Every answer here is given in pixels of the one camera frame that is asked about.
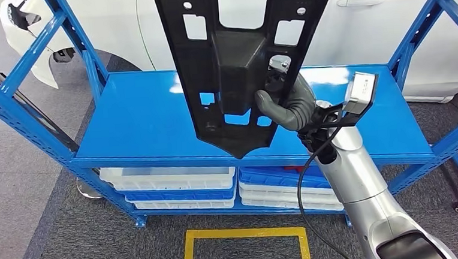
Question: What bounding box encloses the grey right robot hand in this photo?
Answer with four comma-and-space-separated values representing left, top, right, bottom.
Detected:
252, 53, 320, 135

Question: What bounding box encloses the black plastic panel part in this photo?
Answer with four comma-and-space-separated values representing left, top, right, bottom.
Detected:
151, 0, 348, 164

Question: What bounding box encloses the blue metal shelf rack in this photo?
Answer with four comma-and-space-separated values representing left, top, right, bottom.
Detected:
0, 0, 458, 249

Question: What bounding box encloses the red cloth item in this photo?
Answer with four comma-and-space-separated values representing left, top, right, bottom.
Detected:
283, 164, 307, 174

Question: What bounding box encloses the blue plastic crate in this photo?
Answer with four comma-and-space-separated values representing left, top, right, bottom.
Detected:
238, 161, 331, 195
115, 181, 239, 209

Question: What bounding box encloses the white plastic crate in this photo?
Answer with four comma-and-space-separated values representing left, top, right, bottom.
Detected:
240, 191, 345, 218
126, 190, 237, 216
99, 160, 237, 197
237, 175, 336, 213

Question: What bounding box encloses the yellow floor tape square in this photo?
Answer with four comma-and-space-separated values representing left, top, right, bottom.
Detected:
180, 222, 312, 259

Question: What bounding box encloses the white car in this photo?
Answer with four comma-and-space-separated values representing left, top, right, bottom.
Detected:
0, 0, 458, 131

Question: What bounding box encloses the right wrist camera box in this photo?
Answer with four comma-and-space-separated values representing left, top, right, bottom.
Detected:
305, 70, 382, 132

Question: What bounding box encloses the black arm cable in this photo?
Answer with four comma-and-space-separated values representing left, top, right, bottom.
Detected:
291, 111, 360, 259

